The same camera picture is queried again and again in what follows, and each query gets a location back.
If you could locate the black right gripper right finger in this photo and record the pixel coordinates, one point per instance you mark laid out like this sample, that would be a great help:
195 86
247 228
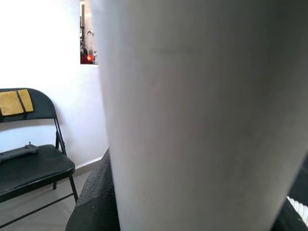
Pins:
293 222

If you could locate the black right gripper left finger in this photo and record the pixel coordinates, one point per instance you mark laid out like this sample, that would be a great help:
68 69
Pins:
96 207

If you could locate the black folding chair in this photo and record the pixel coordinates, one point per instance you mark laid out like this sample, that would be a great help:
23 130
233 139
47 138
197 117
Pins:
31 168

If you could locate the yellow cloth pad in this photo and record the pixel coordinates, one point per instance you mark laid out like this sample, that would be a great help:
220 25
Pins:
10 103

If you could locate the red glowing light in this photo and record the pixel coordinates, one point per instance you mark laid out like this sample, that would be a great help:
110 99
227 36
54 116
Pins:
89 58

